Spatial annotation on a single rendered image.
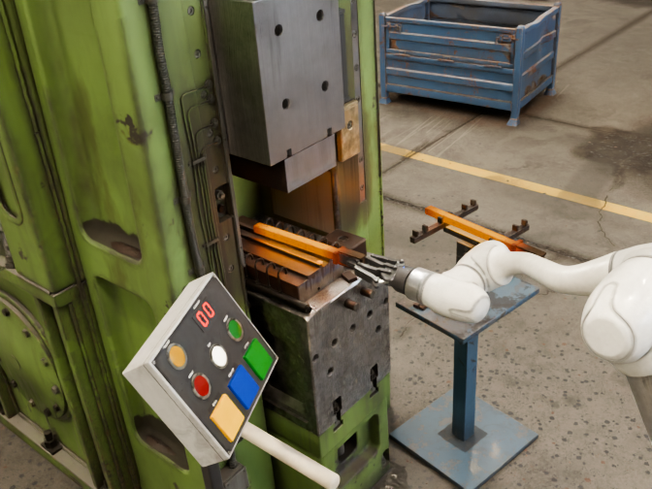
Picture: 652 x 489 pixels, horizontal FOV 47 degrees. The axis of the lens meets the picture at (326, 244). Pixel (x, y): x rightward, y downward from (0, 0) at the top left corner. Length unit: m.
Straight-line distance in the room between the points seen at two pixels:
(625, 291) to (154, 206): 1.07
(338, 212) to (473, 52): 3.50
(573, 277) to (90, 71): 1.23
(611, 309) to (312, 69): 0.96
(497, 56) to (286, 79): 3.91
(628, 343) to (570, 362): 2.04
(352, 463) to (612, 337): 1.50
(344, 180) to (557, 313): 1.63
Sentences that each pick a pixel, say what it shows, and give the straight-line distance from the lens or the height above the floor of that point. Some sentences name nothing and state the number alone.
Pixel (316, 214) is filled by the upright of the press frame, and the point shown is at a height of 0.98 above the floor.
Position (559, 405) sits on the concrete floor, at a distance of 3.21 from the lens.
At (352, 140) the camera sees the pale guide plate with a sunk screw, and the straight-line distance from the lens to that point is 2.33.
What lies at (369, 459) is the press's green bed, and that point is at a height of 0.15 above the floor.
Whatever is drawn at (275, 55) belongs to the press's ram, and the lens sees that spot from 1.83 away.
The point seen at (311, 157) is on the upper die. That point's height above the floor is 1.33.
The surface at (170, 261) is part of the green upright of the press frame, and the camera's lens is 1.93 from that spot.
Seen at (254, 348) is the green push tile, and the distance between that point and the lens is 1.81.
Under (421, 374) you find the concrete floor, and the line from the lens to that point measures 3.29.
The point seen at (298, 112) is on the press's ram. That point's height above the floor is 1.47.
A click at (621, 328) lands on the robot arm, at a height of 1.33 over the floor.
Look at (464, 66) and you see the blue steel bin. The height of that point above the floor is 0.39.
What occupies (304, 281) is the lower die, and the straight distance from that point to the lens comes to 2.12.
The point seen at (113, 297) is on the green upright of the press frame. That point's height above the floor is 0.90.
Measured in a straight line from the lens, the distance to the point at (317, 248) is 2.14.
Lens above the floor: 2.14
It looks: 30 degrees down
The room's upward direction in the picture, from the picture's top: 4 degrees counter-clockwise
